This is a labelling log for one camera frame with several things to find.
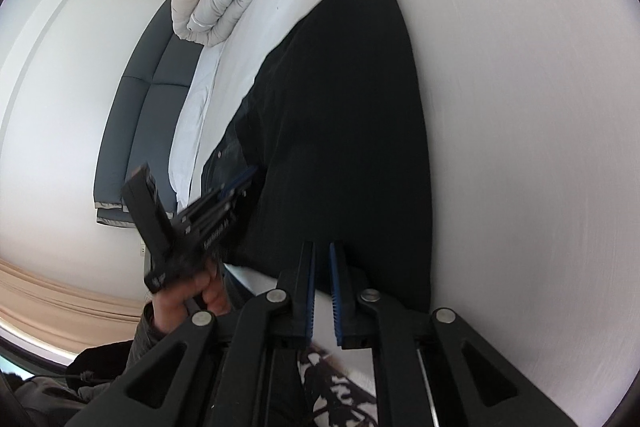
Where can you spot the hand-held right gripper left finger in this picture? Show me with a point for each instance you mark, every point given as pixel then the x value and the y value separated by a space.
pixel 310 297

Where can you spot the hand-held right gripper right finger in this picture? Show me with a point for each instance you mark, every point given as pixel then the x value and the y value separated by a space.
pixel 337 302

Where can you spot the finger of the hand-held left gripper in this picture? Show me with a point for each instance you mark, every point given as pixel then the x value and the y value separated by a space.
pixel 235 182
pixel 220 209

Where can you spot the black denim pants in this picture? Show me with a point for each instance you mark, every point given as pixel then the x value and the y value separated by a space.
pixel 340 132

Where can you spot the person's left forearm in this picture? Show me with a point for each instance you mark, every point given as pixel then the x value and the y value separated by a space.
pixel 145 337

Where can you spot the person's left hand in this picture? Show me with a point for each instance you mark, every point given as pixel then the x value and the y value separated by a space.
pixel 210 292

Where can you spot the white pillow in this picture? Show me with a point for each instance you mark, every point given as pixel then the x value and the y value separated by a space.
pixel 192 122

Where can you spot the black and white patterned cloth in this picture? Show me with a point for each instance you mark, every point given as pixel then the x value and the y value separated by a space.
pixel 335 392

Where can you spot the dark grey padded headboard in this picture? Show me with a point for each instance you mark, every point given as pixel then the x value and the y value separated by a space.
pixel 145 117

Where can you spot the beige curtain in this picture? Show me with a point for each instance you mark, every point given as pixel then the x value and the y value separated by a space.
pixel 60 302

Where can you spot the bed with white sheet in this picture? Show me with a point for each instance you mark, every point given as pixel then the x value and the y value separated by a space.
pixel 500 107

